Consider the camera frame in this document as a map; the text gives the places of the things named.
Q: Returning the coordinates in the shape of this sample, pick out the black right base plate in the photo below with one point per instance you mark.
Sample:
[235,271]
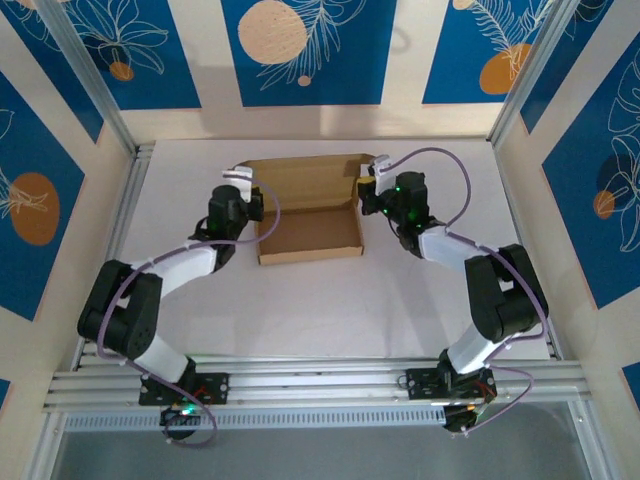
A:
[420,385]

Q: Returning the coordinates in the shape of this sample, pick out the aluminium corner post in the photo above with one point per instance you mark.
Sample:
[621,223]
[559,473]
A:
[545,70]
[90,75]

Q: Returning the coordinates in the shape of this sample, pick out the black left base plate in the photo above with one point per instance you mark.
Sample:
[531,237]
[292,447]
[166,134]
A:
[220,387]

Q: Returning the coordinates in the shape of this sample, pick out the long aluminium base rail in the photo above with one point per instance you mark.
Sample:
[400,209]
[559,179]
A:
[320,385]

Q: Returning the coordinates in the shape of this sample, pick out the brown cardboard box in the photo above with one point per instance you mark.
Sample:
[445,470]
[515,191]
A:
[310,235]

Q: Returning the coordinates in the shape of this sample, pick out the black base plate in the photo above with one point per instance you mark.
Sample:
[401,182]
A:
[220,387]
[420,385]

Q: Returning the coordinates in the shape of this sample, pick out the aluminium left corner post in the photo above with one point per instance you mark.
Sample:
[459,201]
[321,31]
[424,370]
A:
[90,75]

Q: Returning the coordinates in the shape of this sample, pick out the aluminium table rail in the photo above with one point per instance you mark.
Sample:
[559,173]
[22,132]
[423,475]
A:
[115,235]
[522,250]

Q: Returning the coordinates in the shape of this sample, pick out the aluminium right table rail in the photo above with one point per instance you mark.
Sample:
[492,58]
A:
[522,250]

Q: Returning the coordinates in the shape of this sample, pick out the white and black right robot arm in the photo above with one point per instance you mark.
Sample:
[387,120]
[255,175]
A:
[470,350]

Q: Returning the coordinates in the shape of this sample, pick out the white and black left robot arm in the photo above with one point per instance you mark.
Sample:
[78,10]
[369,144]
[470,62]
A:
[185,262]

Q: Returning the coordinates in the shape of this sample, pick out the aluminium right corner post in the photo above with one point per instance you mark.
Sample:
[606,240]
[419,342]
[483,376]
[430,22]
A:
[545,70]

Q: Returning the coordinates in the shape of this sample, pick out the aluminium left table rail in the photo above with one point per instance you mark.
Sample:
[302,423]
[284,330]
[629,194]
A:
[115,235]

